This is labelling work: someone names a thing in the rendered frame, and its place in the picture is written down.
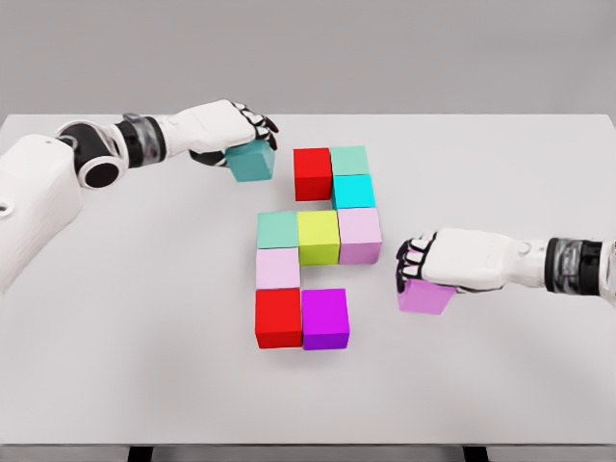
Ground cyan cube block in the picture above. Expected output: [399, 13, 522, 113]
[330, 173, 376, 212]

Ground magenta purple cube block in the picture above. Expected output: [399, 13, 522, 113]
[299, 287, 350, 351]

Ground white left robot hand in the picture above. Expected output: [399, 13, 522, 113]
[175, 99, 280, 169]

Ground mint green cube block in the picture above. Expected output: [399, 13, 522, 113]
[329, 144, 371, 178]
[256, 211, 300, 250]

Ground red cube block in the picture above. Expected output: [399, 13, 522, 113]
[293, 146, 334, 203]
[254, 287, 305, 350]

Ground yellow-green cube block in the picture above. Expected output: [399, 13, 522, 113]
[296, 210, 342, 267]

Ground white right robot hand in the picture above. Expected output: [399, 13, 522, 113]
[395, 227, 512, 296]

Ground pale pink cube block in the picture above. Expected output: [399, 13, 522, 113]
[337, 207, 383, 266]
[254, 246, 302, 292]

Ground orchid pink cube block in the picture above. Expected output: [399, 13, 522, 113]
[397, 278, 457, 317]

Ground teal cube block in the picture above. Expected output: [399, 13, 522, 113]
[224, 140, 277, 184]

